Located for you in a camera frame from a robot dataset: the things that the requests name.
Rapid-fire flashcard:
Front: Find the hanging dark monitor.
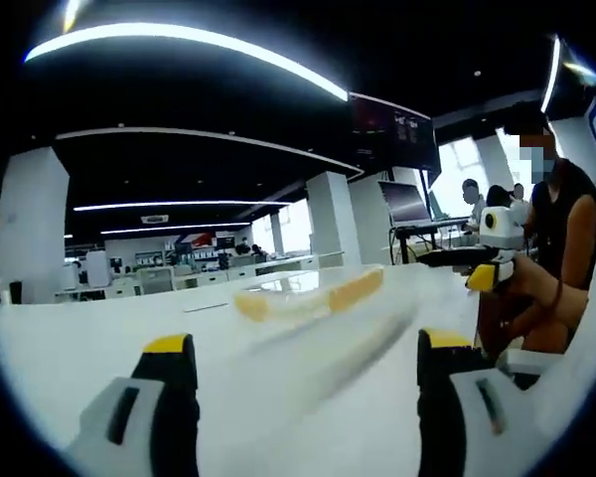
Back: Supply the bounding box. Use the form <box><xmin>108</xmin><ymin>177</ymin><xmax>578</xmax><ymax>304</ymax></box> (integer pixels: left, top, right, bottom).
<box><xmin>348</xmin><ymin>90</ymin><xmax>443</xmax><ymax>173</ymax></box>

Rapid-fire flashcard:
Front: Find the plain white pillar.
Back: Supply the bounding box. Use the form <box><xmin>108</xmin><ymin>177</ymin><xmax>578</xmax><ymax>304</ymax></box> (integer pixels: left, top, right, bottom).
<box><xmin>305</xmin><ymin>171</ymin><xmax>364</xmax><ymax>270</ymax></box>

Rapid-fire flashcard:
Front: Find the clear lid with yellow latches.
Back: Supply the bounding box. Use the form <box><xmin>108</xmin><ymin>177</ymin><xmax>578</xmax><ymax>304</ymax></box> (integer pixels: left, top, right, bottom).
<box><xmin>231</xmin><ymin>265</ymin><xmax>384</xmax><ymax>324</ymax></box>

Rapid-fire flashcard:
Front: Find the white pillar with small sign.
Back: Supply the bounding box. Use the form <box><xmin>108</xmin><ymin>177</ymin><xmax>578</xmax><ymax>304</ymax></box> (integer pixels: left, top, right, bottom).
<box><xmin>0</xmin><ymin>146</ymin><xmax>72</xmax><ymax>305</ymax></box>

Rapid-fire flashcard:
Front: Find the red blue wall banner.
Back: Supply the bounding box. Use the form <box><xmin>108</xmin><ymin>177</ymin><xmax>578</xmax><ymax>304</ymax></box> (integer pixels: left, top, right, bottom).
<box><xmin>176</xmin><ymin>232</ymin><xmax>216</xmax><ymax>248</ymax></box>

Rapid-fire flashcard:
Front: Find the ceiling light strip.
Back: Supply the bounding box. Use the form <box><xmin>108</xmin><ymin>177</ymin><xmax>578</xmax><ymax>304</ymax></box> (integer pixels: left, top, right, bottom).
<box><xmin>74</xmin><ymin>200</ymin><xmax>292</xmax><ymax>213</ymax></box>
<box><xmin>101</xmin><ymin>222</ymin><xmax>252</xmax><ymax>236</ymax></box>

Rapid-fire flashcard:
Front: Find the translucent drawer cabinet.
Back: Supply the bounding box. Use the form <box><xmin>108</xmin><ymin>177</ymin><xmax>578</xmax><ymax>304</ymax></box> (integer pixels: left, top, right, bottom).
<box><xmin>136</xmin><ymin>267</ymin><xmax>176</xmax><ymax>296</ymax></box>

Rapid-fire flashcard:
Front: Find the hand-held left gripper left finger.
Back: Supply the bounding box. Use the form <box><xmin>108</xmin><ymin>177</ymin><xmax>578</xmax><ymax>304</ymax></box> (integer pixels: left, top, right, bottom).
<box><xmin>67</xmin><ymin>333</ymin><xmax>201</xmax><ymax>477</ymax></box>

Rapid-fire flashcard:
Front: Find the open laptop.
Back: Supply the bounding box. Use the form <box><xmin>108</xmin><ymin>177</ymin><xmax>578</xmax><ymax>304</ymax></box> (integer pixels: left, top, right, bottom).
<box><xmin>376</xmin><ymin>180</ymin><xmax>431</xmax><ymax>226</ymax></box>

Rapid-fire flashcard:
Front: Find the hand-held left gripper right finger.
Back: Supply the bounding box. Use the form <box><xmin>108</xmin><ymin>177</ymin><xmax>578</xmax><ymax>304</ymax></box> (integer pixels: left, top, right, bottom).
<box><xmin>415</xmin><ymin>327</ymin><xmax>542</xmax><ymax>477</ymax></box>

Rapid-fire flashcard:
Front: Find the red bead bracelet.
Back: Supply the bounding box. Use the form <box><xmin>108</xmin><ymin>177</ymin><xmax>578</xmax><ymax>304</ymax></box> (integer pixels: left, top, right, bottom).
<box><xmin>548</xmin><ymin>277</ymin><xmax>565</xmax><ymax>312</ymax></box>

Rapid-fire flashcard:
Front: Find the person's right hand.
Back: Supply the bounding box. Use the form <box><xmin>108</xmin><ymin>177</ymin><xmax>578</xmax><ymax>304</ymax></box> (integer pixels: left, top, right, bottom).
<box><xmin>510</xmin><ymin>256</ymin><xmax>560</xmax><ymax>313</ymax></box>

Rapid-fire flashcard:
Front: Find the long curved ceiling light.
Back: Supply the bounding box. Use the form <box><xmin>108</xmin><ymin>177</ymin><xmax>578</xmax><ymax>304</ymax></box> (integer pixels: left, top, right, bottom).
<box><xmin>24</xmin><ymin>22</ymin><xmax>350</xmax><ymax>101</ymax></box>

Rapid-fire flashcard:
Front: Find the white box appliance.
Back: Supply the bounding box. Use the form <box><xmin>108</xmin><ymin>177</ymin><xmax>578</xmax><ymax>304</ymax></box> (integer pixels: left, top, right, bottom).
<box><xmin>85</xmin><ymin>250</ymin><xmax>113</xmax><ymax>290</ymax></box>

